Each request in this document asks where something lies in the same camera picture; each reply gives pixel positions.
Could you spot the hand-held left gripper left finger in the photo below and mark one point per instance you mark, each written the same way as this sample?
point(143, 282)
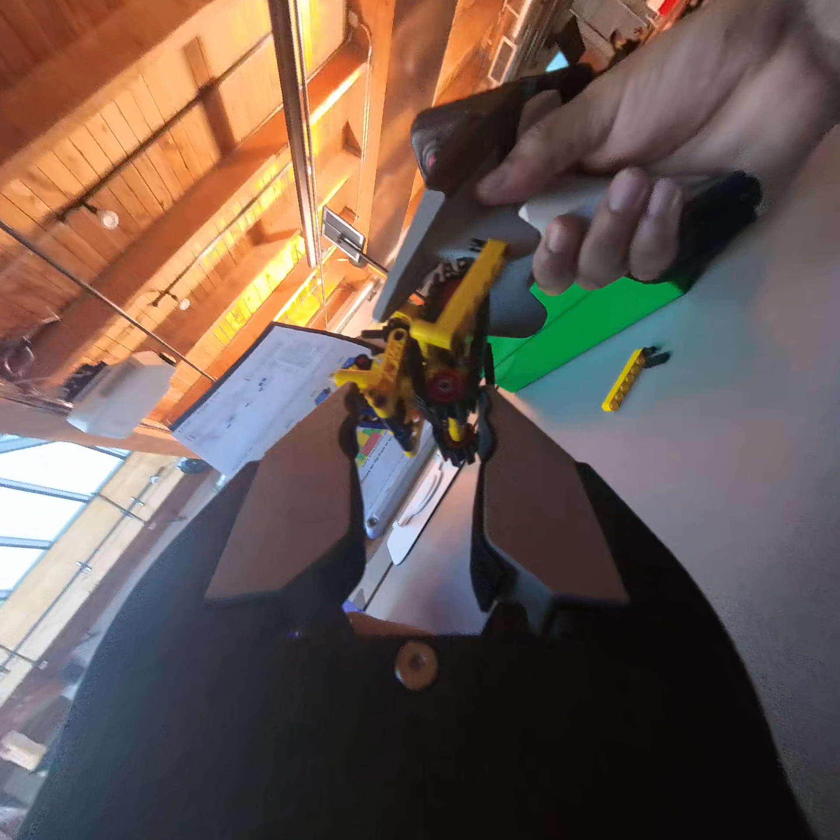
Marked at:
point(289, 518)

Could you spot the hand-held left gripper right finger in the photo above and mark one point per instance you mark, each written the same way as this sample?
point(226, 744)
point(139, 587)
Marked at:
point(544, 518)

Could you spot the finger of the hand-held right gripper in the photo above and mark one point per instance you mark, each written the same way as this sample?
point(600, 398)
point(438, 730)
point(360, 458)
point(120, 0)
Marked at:
point(413, 256)

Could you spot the yellow black lego vehicle model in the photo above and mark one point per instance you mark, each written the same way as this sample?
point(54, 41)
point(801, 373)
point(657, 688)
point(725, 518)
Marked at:
point(400, 374)

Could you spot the black lego connector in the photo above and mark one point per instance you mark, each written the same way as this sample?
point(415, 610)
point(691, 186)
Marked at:
point(656, 358)

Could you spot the person's right hand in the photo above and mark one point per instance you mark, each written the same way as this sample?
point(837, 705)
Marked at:
point(656, 85)

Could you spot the hanging grey panel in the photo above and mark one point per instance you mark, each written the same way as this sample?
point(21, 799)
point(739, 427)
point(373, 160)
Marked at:
point(342, 235)

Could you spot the white stand base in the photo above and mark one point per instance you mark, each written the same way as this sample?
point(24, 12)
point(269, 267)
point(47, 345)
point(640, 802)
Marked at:
point(420, 518)

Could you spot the printed instruction sheet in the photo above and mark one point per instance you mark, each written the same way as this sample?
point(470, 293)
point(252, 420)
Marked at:
point(262, 394)

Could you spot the green plastic bin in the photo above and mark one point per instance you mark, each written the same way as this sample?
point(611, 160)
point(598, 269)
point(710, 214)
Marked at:
point(590, 328)

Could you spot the white ceiling box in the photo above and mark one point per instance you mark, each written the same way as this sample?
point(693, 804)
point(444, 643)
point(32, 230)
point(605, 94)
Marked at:
point(118, 394)

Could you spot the skylight window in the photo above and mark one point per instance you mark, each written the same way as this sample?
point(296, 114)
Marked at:
point(46, 505)

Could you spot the metal ceiling rail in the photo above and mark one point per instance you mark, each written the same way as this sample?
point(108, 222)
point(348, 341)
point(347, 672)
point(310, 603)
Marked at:
point(295, 131)

